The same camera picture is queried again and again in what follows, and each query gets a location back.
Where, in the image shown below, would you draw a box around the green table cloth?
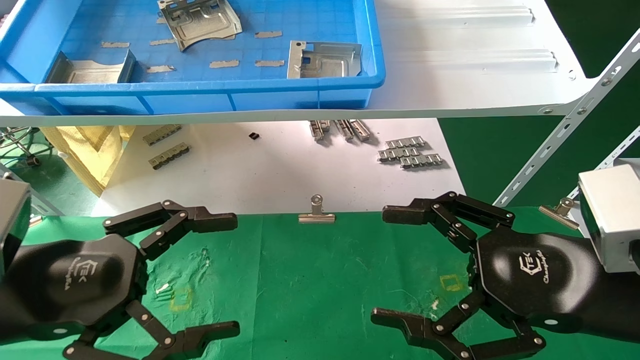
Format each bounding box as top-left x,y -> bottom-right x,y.
0,206 -> 640,360

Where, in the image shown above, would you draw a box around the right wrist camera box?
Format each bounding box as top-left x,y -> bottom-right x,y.
577,159 -> 640,275

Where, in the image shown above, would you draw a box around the yellow plastic bag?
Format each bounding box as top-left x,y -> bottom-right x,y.
40,125 -> 137,197

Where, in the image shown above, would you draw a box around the white perforated shelf post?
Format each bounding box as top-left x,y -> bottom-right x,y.
492,27 -> 640,208
567,125 -> 640,201

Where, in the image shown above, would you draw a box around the silver metal link strip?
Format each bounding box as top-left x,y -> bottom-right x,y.
385,136 -> 427,149
377,146 -> 421,162
400,153 -> 444,169

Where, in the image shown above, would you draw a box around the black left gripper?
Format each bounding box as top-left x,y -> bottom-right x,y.
0,234 -> 241,360

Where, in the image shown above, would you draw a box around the grey metal frame bar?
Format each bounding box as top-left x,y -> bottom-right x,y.
0,164 -> 65,217

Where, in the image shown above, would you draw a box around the blue plastic tray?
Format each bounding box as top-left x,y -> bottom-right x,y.
0,0 -> 386,115

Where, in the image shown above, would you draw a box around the sheet metal part with grooves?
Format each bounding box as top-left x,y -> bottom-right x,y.
157,0 -> 243,52

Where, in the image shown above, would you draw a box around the sheet metal part raised sides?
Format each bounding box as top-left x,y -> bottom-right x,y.
46,49 -> 137,84

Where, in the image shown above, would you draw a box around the chrome wire frame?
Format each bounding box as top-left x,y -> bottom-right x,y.
0,127 -> 41,167

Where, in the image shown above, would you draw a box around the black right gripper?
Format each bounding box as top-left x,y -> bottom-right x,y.
371,191 -> 601,360

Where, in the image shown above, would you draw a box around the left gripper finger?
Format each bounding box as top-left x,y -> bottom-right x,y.
102,200 -> 239,261

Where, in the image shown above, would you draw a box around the sheet metal part square hole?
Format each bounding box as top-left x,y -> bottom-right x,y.
287,40 -> 363,80

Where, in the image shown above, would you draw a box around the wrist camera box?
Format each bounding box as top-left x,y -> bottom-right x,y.
577,159 -> 640,275
0,177 -> 32,275

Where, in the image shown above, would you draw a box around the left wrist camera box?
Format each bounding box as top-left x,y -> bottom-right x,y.
0,177 -> 32,275

